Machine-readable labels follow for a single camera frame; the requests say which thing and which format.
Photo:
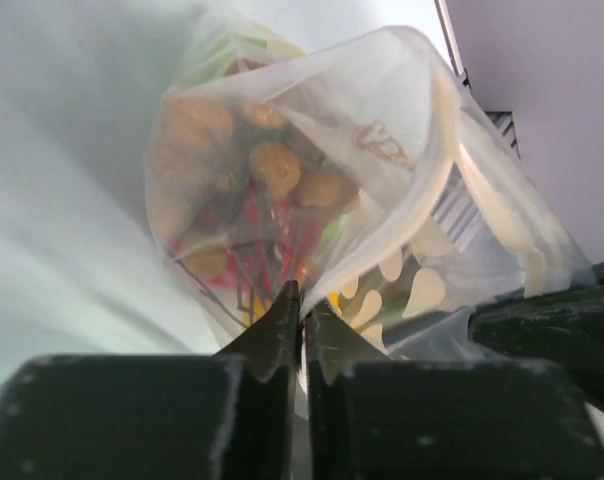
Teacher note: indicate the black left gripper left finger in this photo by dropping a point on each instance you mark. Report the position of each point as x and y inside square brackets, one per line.
[224, 416]

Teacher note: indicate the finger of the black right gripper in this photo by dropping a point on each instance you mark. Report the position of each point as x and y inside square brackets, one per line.
[565, 327]

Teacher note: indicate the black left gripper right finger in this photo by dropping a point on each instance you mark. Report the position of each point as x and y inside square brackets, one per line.
[375, 418]

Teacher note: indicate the clear polka dot zip bag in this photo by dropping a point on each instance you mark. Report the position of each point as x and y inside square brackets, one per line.
[364, 172]

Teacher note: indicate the brown fake berry bunch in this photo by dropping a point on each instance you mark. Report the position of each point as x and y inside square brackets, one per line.
[205, 147]

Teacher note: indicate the green fake food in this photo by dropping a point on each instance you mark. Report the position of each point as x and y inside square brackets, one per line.
[204, 61]

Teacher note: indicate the red fake food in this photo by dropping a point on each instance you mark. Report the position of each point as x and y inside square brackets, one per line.
[249, 240]

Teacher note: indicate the right aluminium corner post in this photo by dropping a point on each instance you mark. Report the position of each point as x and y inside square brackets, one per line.
[451, 42]

